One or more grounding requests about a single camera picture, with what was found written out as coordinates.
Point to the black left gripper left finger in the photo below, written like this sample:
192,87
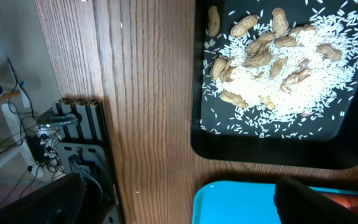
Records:
57,202

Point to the teal plastic tray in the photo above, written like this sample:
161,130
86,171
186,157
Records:
240,202

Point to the metal table clamp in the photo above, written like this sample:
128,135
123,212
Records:
51,120

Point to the rice and peanut scraps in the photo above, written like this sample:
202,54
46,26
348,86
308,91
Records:
278,69

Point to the black food waste tray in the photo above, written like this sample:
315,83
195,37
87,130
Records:
339,152

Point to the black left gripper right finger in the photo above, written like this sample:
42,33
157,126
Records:
297,203

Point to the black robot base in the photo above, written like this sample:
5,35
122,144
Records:
85,150

